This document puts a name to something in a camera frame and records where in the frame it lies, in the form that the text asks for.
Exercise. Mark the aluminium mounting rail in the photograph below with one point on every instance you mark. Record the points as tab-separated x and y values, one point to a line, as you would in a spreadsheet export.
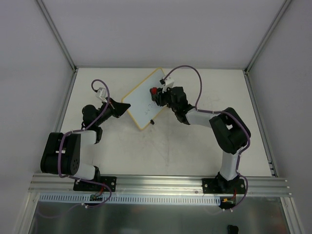
164	185

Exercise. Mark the white slotted cable duct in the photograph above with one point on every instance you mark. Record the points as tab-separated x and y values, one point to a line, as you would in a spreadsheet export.
132	199

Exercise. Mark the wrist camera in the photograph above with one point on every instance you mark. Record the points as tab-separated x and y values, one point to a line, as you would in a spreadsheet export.
101	94
166	82

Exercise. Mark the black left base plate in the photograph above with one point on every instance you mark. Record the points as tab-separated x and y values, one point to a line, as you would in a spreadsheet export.
104	182

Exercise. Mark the red bone-shaped eraser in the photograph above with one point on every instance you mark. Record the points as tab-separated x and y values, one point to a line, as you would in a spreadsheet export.
153	91

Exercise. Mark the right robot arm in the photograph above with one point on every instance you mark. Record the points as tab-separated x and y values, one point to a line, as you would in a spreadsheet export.
231	133

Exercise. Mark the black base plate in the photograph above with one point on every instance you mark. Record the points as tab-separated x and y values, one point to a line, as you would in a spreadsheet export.
104	182
218	186

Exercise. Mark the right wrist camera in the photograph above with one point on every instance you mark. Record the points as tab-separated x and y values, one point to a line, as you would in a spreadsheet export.
166	82

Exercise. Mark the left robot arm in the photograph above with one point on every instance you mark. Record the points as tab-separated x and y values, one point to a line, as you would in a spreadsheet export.
61	155

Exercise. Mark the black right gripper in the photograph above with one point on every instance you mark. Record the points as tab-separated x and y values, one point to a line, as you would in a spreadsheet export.
163	98

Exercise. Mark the right aluminium frame post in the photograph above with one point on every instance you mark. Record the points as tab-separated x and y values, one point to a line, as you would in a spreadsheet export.
280	13

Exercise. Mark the black object at bottom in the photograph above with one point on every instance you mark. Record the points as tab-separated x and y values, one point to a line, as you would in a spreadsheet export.
233	229

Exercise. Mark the aluminium frame post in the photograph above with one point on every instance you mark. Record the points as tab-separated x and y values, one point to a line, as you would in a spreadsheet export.
47	16
280	13

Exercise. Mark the yellow framed whiteboard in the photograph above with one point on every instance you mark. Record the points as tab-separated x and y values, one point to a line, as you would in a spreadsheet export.
143	109

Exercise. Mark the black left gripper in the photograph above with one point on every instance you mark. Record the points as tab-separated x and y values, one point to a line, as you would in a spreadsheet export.
114	109

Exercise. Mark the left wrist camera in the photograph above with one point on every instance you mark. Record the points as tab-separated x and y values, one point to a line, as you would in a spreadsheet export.
101	94

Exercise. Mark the left aluminium frame post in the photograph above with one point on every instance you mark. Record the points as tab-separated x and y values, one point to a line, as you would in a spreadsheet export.
47	16

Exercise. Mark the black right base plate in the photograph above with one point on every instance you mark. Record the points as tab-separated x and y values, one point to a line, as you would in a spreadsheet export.
218	186

